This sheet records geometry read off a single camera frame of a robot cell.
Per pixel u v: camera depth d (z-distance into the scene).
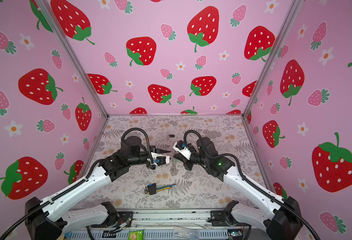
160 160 0.55
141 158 0.59
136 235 0.69
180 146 0.60
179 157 0.65
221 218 0.74
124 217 0.75
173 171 0.93
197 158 0.62
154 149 0.62
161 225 0.73
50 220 0.41
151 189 0.84
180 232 0.70
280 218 0.38
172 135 1.08
